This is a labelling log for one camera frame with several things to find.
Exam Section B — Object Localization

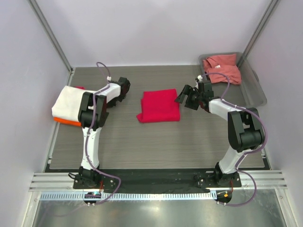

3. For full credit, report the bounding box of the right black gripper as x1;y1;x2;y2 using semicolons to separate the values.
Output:
175;85;203;111

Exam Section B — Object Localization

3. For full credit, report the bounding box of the red t-shirt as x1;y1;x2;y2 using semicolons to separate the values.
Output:
136;88;180;123

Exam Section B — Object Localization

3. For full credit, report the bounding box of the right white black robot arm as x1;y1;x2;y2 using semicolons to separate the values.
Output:
175;81;266;187

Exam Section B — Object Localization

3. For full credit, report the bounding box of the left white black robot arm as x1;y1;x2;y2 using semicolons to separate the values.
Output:
74;77;131;189

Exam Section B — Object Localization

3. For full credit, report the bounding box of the salmon pink t-shirt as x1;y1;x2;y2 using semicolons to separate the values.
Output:
202;53;242;85

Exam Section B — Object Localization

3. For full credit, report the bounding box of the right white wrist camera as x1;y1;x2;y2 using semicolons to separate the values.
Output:
195;75;203;89

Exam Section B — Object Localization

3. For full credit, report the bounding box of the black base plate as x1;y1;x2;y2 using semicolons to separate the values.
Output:
68;168;242;194

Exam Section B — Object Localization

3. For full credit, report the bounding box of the left aluminium corner post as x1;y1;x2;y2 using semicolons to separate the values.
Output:
28;0;73;73

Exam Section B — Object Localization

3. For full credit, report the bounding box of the aluminium corner post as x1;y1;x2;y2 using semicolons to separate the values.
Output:
237;0;280;67
28;0;73;73

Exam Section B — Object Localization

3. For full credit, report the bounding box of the slotted cable duct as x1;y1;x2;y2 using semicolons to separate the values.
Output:
40;191;217;201

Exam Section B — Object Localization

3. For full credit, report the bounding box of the right aluminium corner post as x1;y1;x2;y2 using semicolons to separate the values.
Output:
237;0;280;67

